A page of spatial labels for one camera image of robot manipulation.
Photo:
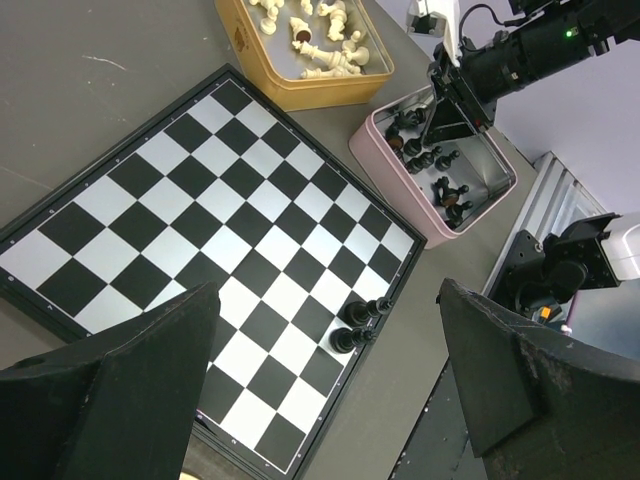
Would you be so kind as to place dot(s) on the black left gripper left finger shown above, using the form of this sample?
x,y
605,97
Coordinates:
x,y
119,404

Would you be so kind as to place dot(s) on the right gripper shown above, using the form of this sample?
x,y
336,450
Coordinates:
x,y
457,112

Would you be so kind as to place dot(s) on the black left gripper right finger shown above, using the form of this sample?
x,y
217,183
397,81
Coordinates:
x,y
539,404

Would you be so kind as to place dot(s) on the black chess piece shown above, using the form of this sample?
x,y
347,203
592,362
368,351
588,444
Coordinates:
x,y
345,340
360,313

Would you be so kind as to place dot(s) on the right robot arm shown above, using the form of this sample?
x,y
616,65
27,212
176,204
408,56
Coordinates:
x,y
544,38

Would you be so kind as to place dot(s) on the black chess pieces heap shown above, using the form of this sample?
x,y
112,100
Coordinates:
x,y
416,158

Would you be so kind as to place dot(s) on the white chess pieces heap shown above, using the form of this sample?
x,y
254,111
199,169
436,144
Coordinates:
x,y
313,39

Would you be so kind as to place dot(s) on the pink tin box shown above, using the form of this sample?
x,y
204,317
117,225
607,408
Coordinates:
x,y
481,165

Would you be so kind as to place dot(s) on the yellow tin box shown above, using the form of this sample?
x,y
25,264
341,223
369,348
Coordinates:
x,y
301,94

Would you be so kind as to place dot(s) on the black white chessboard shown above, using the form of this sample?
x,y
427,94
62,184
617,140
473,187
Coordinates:
x,y
223,187

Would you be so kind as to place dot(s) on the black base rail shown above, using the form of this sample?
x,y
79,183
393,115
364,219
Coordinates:
x,y
537,279

